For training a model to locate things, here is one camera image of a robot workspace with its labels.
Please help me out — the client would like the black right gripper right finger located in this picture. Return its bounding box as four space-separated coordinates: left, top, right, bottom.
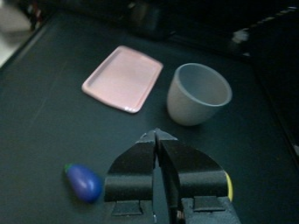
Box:
155 127 230 212

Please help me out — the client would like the yellow toy banana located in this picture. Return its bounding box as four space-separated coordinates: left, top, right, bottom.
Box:
224 171 235 203

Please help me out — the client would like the red and black cable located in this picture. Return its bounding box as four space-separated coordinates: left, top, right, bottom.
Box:
23 2 44 30

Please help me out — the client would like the grey plastic cup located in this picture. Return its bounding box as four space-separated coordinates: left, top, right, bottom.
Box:
166 62 234 127

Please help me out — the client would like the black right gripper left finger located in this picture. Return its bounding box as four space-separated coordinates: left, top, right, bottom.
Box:
103 129 159 217

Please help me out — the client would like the pink rectangular plate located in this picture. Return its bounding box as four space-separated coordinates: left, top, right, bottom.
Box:
80 45 164 115

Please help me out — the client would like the purple toy eggplant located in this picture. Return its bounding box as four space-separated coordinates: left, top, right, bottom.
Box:
63 163 106 205

